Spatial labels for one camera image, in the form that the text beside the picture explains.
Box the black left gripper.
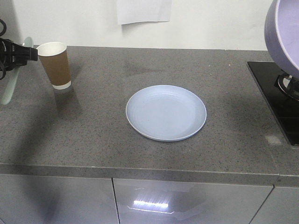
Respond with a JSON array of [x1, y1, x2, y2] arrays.
[[0, 38, 38, 75]]

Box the mint green plastic spoon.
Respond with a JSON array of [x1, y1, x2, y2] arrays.
[[1, 36, 33, 105]]

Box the brown paper cup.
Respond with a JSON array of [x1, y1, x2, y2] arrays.
[[36, 42, 71, 90]]

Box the lavender plastic bowl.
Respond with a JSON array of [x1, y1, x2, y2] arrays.
[[264, 0, 299, 78]]

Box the light blue plastic plate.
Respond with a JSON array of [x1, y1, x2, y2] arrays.
[[126, 85, 207, 142]]

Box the white cabinet door left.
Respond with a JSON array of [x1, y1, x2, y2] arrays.
[[0, 175, 119, 224]]

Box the black gas cooktop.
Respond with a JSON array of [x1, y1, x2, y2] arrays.
[[247, 61, 299, 146]]

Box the white upper drawer front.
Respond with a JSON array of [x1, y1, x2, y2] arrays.
[[251, 187, 299, 224]]

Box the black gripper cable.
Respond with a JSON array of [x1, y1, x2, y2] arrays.
[[0, 19, 7, 80]]

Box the white paper sheet on wall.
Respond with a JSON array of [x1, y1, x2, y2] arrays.
[[116, 0, 172, 25]]

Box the gas burner ring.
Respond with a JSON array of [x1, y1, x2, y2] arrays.
[[274, 73, 299, 101]]

